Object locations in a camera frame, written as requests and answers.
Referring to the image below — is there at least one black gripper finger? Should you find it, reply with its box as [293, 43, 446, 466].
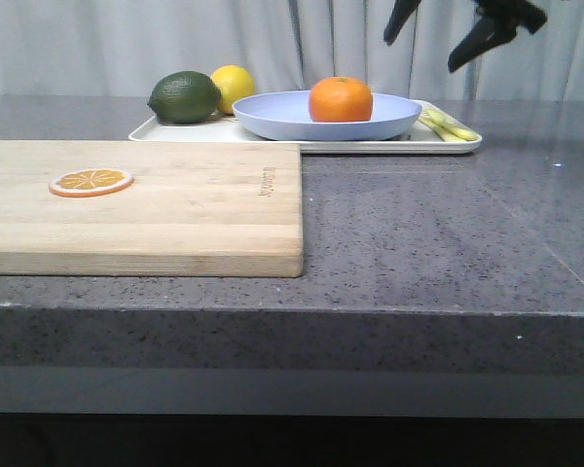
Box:
[448, 0, 547, 73]
[383, 0, 420, 46]

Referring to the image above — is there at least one orange mandarin fruit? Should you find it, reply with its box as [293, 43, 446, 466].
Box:
[309, 76, 374, 123]

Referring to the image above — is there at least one light blue plate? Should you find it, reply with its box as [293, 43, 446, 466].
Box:
[234, 90, 422, 141]

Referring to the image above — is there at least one yellow-green utensil on tray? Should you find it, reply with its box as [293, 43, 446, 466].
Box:
[419, 108, 481, 142]

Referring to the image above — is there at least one white rectangular tray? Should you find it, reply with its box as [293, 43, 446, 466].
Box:
[129, 100, 482, 155]

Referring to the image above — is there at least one yellow lemon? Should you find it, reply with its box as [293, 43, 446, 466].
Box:
[210, 64, 256, 115]

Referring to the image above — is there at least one green lime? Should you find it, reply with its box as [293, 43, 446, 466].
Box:
[148, 71, 221, 125]

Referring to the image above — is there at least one wooden cutting board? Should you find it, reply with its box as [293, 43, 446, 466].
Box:
[0, 140, 304, 277]

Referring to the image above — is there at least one orange slice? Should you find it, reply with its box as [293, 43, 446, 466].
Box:
[49, 168, 134, 198]

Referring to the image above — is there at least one grey curtain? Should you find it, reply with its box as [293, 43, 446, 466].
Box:
[0, 1, 584, 101]

